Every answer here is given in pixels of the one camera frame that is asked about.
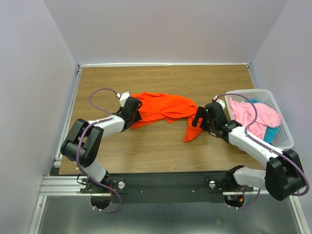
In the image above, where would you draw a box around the orange t shirt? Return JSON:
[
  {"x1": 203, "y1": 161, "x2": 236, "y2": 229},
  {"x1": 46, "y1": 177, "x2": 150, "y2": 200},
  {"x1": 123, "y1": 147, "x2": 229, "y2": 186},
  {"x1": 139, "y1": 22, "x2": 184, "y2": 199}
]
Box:
[{"x1": 131, "y1": 92, "x2": 203, "y2": 143}]

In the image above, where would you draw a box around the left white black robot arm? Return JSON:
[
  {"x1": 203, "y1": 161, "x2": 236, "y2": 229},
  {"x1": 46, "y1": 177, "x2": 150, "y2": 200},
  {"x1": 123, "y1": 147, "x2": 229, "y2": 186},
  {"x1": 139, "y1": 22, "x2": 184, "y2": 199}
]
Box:
[{"x1": 60, "y1": 94, "x2": 142, "y2": 193}]

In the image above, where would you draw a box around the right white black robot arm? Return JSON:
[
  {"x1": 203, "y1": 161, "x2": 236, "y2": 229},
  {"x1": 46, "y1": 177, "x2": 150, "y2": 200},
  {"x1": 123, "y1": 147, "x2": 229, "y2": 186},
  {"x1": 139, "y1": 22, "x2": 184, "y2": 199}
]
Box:
[{"x1": 192, "y1": 102, "x2": 310, "y2": 201}]

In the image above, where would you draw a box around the pink t shirt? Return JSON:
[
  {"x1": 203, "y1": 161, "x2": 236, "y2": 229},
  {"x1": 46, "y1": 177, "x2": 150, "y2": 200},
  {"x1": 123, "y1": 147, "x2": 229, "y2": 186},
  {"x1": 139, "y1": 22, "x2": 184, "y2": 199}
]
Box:
[{"x1": 228, "y1": 98, "x2": 282, "y2": 140}]

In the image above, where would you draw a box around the teal t shirt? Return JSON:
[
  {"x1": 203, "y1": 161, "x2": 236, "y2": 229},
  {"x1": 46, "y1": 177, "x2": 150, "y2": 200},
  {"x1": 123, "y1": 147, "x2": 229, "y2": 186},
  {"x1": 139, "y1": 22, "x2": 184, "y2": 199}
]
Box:
[{"x1": 249, "y1": 99, "x2": 281, "y2": 143}]

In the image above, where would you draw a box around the white plastic laundry basket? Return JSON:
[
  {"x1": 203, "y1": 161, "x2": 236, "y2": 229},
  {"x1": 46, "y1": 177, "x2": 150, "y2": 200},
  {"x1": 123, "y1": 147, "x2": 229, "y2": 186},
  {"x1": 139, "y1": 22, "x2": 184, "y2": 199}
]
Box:
[{"x1": 225, "y1": 89, "x2": 294, "y2": 150}]

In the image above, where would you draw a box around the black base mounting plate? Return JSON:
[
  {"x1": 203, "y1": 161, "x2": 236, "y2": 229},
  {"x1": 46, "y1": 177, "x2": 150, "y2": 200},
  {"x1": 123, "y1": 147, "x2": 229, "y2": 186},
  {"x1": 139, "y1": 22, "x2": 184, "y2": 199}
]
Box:
[{"x1": 80, "y1": 171, "x2": 253, "y2": 204}]

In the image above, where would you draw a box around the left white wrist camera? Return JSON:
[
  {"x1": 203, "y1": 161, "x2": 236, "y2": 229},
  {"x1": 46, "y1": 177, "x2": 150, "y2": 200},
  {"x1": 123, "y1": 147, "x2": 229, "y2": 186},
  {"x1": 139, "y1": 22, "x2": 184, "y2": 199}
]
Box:
[{"x1": 116, "y1": 92, "x2": 131, "y2": 107}]

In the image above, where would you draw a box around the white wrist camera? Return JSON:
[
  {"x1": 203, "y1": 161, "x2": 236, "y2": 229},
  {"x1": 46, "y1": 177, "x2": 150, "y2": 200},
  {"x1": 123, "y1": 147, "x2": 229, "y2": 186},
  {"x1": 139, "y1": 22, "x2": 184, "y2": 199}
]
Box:
[
  {"x1": 213, "y1": 96, "x2": 226, "y2": 110},
  {"x1": 116, "y1": 92, "x2": 131, "y2": 107}
]

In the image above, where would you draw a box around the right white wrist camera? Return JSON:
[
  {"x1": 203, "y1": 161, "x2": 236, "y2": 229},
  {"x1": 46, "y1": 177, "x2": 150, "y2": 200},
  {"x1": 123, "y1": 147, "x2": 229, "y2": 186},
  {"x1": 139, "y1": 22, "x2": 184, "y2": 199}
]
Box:
[{"x1": 213, "y1": 96, "x2": 226, "y2": 110}]

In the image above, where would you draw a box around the aluminium frame rail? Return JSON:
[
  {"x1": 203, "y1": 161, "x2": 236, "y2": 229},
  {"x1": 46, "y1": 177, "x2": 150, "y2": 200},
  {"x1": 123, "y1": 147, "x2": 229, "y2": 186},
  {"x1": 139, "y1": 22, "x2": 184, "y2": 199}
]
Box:
[{"x1": 39, "y1": 174, "x2": 93, "y2": 196}]

